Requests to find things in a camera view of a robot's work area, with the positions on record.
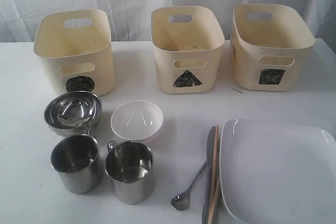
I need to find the white plastic bowl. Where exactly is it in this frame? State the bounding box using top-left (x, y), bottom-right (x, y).
top-left (110, 100), bottom-right (164, 143)

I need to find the stainless steel spoon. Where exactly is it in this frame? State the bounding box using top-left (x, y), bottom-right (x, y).
top-left (171, 162), bottom-right (207, 211)

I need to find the stainless steel table knife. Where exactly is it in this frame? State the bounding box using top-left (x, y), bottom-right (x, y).
top-left (202, 126), bottom-right (216, 224)

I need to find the cream bin with square mark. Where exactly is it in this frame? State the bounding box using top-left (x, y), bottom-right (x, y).
top-left (230, 4), bottom-right (315, 92)

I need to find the white square plate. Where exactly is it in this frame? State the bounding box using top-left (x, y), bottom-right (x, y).
top-left (219, 119), bottom-right (335, 223)

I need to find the wooden chopstick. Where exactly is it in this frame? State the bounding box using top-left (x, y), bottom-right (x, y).
top-left (208, 176), bottom-right (221, 224)
top-left (207, 125), bottom-right (218, 223)

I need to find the cream bin with circle mark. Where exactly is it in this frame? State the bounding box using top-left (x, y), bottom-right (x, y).
top-left (34, 9), bottom-right (115, 95)

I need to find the cream bin with triangle mark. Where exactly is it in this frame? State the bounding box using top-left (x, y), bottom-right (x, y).
top-left (151, 6), bottom-right (225, 94)

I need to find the stainless steel fork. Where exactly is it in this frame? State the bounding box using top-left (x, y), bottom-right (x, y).
top-left (218, 194), bottom-right (227, 213)

